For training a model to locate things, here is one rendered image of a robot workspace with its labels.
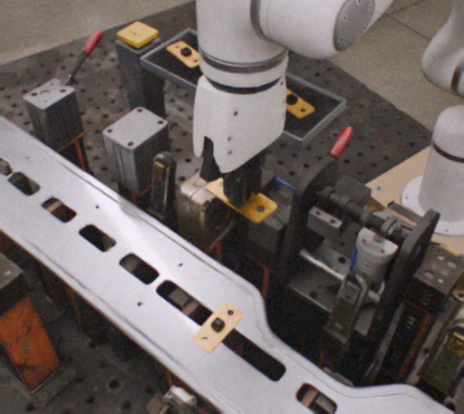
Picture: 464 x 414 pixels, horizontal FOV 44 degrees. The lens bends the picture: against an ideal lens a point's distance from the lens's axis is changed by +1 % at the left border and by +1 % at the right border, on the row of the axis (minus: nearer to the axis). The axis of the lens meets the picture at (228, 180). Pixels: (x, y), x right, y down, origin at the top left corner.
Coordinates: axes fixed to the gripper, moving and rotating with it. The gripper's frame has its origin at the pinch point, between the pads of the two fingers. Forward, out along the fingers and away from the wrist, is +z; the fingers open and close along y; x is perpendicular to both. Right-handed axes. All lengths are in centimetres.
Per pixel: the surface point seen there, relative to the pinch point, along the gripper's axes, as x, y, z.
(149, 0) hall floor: -235, -171, 122
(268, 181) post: -10.5, -18.3, 20.2
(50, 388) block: -29, 22, 59
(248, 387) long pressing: 7.6, 6.4, 30.5
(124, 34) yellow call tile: -54, -24, 13
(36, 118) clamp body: -61, -5, 27
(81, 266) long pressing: -26.1, 10.4, 29.8
